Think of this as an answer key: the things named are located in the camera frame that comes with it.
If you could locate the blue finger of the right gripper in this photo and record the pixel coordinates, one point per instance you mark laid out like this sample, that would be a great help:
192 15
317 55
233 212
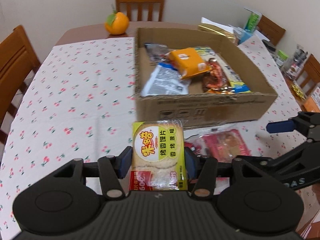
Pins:
306 123
265 163

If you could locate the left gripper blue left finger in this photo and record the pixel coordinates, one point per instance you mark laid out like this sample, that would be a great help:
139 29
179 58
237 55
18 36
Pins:
112 170

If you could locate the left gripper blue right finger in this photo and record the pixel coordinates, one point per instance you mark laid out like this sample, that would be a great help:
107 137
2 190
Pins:
202 172

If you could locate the pink biscuit pack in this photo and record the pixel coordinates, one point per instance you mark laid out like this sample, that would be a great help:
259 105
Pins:
221 144

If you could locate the long yellow blue noodle snack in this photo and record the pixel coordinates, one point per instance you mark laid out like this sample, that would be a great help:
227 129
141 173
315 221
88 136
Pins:
235 81

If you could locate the brown orange snack bag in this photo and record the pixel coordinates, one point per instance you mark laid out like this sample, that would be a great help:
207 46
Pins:
215 81

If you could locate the white blue snack bag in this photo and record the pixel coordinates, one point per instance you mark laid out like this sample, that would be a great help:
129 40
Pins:
165 80

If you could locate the orange square snack pack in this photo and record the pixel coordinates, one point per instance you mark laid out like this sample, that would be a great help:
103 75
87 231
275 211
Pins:
188 62

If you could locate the small dark clear snack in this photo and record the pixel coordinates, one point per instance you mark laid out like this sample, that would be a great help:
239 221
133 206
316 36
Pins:
157 52

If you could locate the orange printed box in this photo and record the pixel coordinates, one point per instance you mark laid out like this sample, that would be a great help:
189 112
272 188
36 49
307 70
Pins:
312 102

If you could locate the gold trinket pile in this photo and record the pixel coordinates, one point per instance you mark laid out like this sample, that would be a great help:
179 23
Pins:
297 91

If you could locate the wooden chair right near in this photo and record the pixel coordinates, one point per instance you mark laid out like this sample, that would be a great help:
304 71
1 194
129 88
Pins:
308 77

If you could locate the wooden chair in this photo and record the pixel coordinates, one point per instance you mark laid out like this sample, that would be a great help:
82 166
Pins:
308 77
271 30
18 59

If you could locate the clear pen holder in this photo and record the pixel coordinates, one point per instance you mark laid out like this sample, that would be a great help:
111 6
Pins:
296 62

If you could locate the cherry print tablecloth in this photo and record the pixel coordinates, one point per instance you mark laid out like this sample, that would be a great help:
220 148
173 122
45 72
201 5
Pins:
81 104

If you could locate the green lid jar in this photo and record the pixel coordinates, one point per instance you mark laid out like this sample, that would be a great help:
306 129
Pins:
281 58

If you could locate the brown cardboard box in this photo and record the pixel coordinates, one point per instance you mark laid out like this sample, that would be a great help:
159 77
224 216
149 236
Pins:
199 108

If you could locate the wooden chair right far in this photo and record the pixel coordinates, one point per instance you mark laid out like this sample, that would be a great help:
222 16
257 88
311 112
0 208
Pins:
271 30

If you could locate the light blue box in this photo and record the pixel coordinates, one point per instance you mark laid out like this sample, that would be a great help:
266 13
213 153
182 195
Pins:
245 35

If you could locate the green white carton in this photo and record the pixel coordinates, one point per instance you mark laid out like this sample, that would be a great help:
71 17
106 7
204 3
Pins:
253 20

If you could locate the wooden chair left side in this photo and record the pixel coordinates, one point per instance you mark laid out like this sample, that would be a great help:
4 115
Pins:
18 59

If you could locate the gold tissue pack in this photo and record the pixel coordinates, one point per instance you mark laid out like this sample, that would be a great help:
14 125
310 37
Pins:
218 29

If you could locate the orange fruit with leaf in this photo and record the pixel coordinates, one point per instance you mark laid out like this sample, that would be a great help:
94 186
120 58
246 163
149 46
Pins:
117 23

